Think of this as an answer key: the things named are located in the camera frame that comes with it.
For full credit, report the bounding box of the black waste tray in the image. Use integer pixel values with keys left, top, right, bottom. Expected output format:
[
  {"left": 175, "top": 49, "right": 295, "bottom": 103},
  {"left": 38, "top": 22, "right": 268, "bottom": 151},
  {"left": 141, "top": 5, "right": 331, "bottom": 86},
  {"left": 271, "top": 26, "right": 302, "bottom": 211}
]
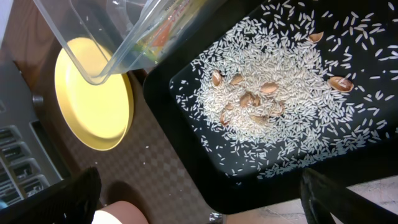
[{"left": 144, "top": 0, "right": 397, "bottom": 214}]

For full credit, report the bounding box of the yellow plate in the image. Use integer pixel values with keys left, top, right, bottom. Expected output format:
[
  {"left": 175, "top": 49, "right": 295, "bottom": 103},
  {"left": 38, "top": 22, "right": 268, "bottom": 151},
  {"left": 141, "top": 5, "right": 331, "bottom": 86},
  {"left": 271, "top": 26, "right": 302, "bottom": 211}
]
[{"left": 54, "top": 49, "right": 134, "bottom": 151}]

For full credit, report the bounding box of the dark brown serving tray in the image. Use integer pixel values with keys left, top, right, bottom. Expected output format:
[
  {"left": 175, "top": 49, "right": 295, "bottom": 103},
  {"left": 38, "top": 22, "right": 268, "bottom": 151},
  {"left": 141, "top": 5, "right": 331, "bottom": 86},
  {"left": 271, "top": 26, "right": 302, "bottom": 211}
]
[{"left": 44, "top": 73, "right": 223, "bottom": 223}]

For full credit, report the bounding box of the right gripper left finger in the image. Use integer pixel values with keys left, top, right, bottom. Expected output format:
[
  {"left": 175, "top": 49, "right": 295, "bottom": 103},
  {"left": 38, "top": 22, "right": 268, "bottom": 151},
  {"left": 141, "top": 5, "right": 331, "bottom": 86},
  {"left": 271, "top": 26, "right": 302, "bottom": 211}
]
[{"left": 1, "top": 167, "right": 101, "bottom": 224}]

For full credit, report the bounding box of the clear plastic bin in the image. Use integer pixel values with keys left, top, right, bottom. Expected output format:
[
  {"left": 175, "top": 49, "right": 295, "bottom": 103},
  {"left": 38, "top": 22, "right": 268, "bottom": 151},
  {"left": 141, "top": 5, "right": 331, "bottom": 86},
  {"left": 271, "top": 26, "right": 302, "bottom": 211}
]
[{"left": 34, "top": 0, "right": 223, "bottom": 85}]

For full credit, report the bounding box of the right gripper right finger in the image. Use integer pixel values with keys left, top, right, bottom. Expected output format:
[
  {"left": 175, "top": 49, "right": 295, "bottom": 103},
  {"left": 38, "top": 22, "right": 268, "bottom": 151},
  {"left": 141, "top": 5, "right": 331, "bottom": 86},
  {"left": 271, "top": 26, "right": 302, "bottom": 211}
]
[{"left": 300, "top": 168, "right": 397, "bottom": 224}]

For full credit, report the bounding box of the grey dishwasher rack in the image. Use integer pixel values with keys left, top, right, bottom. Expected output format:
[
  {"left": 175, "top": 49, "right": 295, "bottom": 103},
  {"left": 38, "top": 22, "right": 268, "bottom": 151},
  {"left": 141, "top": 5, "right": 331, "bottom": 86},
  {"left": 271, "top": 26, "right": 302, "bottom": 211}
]
[{"left": 1, "top": 59, "right": 71, "bottom": 209}]

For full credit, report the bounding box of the pile of rice grains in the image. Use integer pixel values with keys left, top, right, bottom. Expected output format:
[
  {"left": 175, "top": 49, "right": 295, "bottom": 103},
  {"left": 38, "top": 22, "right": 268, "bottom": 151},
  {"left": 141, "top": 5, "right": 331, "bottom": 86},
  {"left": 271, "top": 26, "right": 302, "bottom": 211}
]
[{"left": 169, "top": 1, "right": 397, "bottom": 185}]

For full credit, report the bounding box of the pink bowl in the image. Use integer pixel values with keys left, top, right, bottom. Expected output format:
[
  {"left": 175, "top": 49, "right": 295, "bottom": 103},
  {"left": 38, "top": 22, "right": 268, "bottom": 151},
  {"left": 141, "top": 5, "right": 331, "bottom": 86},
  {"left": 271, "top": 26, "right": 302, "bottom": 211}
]
[{"left": 91, "top": 201, "right": 149, "bottom": 224}]

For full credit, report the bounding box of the green snack wrapper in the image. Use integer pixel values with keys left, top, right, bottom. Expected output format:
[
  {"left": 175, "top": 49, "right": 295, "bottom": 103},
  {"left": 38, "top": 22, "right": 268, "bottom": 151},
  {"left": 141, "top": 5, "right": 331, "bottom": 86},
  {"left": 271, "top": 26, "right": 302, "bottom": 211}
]
[{"left": 134, "top": 0, "right": 205, "bottom": 62}]

